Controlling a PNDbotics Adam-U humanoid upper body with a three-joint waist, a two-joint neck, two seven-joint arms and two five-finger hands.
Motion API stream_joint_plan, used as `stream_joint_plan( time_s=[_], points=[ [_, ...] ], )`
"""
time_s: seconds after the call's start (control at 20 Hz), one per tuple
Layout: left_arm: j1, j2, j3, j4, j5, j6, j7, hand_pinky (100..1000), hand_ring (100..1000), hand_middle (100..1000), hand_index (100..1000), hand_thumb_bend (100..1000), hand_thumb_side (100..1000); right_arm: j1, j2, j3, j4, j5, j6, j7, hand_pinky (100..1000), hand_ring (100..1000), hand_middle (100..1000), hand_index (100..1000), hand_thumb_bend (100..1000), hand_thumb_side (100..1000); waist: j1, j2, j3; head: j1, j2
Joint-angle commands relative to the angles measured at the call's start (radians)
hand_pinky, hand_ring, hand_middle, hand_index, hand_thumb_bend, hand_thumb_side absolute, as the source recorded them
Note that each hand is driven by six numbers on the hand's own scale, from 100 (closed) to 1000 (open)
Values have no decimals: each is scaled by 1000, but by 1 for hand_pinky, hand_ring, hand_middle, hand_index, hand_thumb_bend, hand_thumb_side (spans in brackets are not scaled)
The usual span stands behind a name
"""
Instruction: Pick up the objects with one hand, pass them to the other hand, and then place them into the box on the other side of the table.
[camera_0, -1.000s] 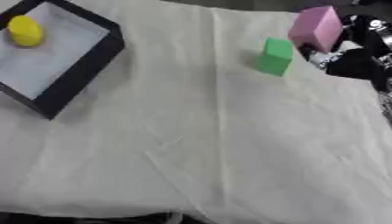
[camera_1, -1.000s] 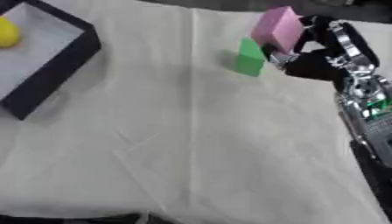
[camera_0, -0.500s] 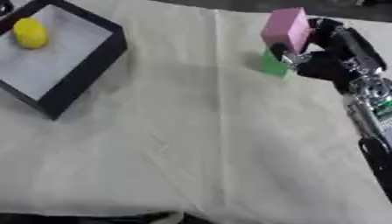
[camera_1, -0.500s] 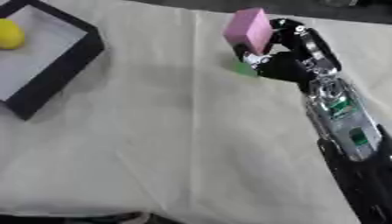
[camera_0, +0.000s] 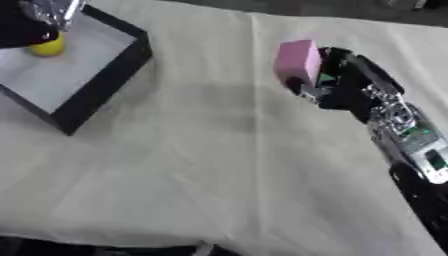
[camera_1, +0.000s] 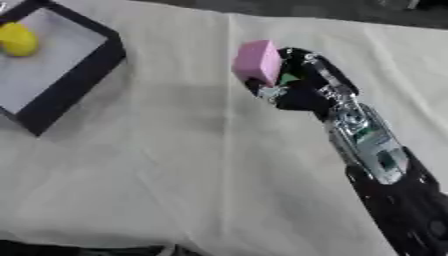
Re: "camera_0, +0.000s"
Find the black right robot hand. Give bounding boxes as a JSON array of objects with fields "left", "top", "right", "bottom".
[{"left": 283, "top": 46, "right": 406, "bottom": 123}]

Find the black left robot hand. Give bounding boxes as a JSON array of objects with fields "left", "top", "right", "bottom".
[{"left": 0, "top": 0, "right": 62, "bottom": 50}]

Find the pink rectangular block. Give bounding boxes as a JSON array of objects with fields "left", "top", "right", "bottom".
[{"left": 273, "top": 39, "right": 324, "bottom": 86}]

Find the black box white inside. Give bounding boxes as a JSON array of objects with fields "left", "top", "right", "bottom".
[{"left": 0, "top": 4, "right": 154, "bottom": 136}]

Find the yellow toy fruit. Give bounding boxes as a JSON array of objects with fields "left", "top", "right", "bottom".
[{"left": 29, "top": 31, "right": 67, "bottom": 57}]

